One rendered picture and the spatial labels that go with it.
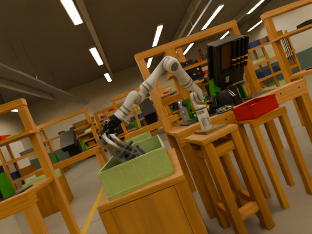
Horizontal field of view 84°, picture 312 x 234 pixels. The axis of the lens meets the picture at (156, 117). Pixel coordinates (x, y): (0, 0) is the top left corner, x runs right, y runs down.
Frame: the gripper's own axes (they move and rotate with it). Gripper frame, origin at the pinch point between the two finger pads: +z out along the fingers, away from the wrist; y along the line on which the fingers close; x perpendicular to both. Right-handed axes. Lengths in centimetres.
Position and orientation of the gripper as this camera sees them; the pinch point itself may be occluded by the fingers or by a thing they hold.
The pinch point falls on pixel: (104, 133)
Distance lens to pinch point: 118.1
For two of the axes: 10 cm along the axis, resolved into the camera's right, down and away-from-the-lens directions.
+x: 5.8, 4.6, -6.7
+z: -6.5, 7.6, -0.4
